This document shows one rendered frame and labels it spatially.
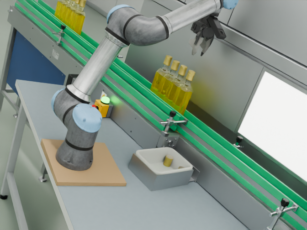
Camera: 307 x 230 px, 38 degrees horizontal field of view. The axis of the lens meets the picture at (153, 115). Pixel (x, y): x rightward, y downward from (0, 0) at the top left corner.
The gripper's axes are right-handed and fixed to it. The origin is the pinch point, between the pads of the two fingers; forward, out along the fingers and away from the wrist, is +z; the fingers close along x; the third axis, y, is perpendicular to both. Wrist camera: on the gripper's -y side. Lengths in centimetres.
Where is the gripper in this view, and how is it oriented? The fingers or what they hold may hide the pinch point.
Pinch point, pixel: (198, 53)
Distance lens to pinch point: 207.9
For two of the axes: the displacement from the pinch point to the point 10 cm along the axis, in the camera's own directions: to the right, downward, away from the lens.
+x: -7.5, 0.1, -6.6
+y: -5.7, -5.0, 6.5
